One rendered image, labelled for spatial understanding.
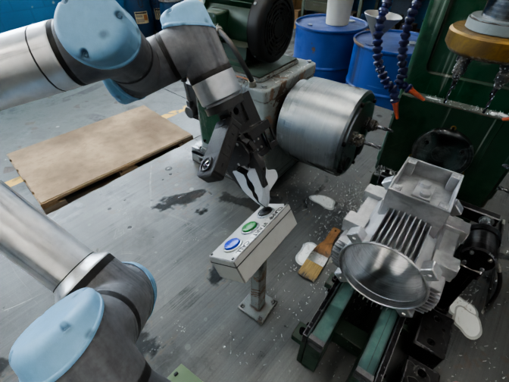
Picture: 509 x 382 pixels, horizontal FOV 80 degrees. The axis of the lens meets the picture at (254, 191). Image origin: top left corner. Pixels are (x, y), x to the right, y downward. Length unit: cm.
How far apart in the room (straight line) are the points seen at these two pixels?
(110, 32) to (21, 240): 36
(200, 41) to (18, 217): 40
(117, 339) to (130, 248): 49
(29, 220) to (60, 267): 9
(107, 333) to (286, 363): 40
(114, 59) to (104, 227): 71
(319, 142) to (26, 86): 62
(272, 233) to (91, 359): 32
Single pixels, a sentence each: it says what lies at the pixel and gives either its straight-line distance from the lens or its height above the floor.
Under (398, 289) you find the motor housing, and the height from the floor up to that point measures 95.
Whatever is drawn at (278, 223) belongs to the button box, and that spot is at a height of 107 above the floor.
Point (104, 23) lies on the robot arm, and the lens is 39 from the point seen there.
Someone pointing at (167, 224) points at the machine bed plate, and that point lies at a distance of 97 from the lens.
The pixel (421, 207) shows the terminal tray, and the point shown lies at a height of 113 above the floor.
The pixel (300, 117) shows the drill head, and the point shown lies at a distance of 83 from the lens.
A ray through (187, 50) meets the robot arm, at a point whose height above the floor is 135.
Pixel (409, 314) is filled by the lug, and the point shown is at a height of 96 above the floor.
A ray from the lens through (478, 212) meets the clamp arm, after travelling 80.
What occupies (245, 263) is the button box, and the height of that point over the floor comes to 106.
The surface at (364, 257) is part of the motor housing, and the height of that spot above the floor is 95.
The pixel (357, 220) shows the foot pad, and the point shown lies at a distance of 60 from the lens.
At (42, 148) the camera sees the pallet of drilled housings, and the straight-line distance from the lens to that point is 294.
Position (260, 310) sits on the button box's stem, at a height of 81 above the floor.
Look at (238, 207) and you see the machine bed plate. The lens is 98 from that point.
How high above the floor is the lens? 149
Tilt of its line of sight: 42 degrees down
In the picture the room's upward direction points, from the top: straight up
